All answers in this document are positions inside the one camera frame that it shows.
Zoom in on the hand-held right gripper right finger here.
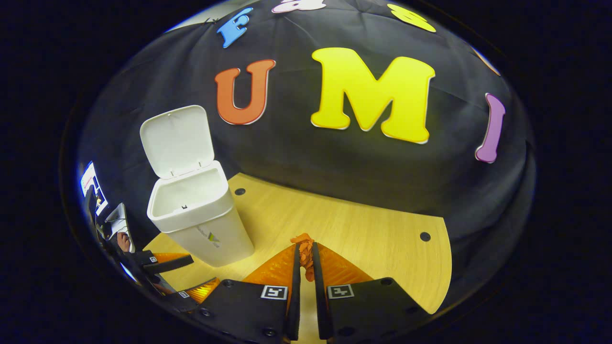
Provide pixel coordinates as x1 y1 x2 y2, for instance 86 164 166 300
312 242 431 341

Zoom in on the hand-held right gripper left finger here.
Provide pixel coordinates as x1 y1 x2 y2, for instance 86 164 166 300
194 243 302 342

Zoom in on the white desktop garbage bin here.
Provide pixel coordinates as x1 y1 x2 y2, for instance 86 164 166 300
140 105 255 268

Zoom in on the orange paper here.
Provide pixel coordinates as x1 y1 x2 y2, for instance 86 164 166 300
290 233 316 282

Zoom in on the silver laptop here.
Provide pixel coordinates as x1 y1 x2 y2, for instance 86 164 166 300
103 203 135 253

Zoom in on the computer monitor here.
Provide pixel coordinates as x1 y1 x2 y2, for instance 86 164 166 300
79 161 109 216

